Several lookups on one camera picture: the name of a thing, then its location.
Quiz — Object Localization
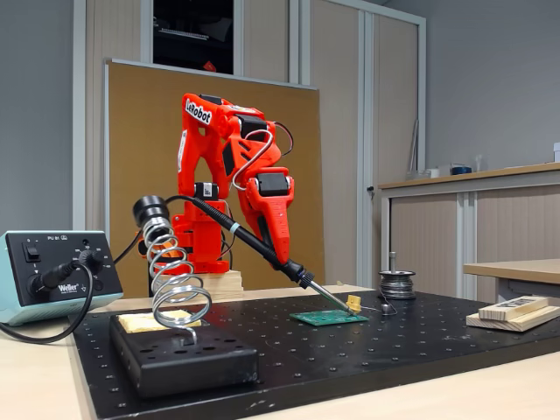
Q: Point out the black soldering iron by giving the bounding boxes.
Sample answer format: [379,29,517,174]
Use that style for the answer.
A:
[192,195,354,315]

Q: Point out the wooden plank stack under arm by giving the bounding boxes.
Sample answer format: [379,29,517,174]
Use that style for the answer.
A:
[152,269,244,303]

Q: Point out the green circuit board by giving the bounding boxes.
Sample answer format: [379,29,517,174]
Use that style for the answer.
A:
[289,309,370,327]

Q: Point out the black soldering stand base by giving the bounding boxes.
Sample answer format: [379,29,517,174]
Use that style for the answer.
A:
[108,312,259,399]

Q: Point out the teal Weller soldering station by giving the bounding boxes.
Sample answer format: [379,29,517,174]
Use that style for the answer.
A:
[0,230,124,327]

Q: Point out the metal spiral iron holder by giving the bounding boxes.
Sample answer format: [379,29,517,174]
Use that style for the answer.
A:
[132,194,214,347]

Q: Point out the black perforated breadboard plate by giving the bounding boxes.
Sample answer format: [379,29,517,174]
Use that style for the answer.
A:
[72,289,560,420]

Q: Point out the tall beige roller cabinet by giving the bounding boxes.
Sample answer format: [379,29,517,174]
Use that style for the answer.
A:
[73,0,428,290]

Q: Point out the yellow cleaning sponge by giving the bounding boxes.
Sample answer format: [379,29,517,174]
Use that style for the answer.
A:
[118,308,203,334]

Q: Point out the low beige sideboard cabinet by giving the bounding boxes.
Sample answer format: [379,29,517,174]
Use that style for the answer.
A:
[378,162,560,303]

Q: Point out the light wood desk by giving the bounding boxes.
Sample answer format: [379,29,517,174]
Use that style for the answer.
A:
[463,258,560,305]

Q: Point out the wooden plank with Kapla print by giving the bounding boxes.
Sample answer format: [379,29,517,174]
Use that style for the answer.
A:
[478,295,550,320]

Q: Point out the wooden blocks stack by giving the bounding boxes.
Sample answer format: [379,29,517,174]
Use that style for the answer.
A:
[465,304,560,333]

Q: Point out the white sleeved servo cable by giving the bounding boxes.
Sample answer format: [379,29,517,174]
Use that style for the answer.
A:
[231,129,270,192]

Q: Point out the red black servo wire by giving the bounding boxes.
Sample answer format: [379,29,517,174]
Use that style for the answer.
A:
[273,121,296,158]

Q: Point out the loose solder wire strand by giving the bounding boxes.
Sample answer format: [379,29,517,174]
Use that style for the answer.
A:
[360,297,398,317]

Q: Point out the solder wire spool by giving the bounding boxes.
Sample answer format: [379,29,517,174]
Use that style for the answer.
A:
[378,269,417,301]

